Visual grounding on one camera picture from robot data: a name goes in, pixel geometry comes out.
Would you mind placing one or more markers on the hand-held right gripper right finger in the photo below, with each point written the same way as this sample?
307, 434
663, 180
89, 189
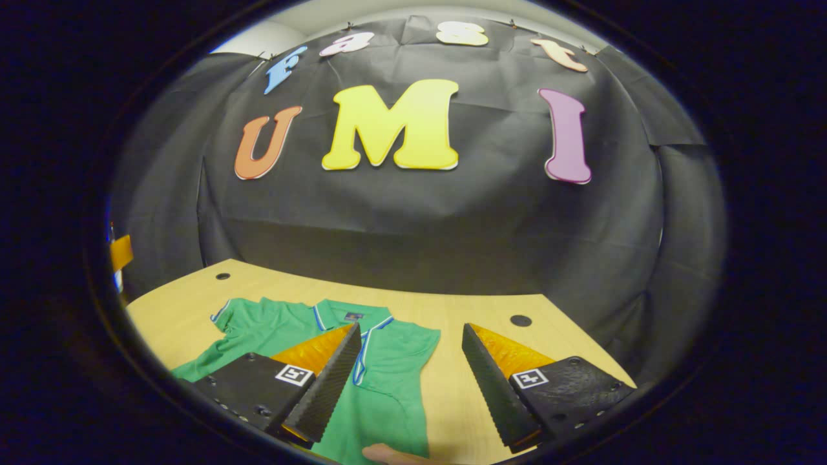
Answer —
494, 394

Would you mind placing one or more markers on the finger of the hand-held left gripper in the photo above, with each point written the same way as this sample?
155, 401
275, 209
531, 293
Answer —
121, 252

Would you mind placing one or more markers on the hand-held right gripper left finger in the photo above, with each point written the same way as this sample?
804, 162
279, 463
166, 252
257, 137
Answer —
326, 387

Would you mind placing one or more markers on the green T-shirt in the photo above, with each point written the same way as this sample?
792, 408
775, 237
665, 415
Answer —
394, 361

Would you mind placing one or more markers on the black backdrop cloth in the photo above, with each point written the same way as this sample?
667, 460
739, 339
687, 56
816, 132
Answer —
452, 226

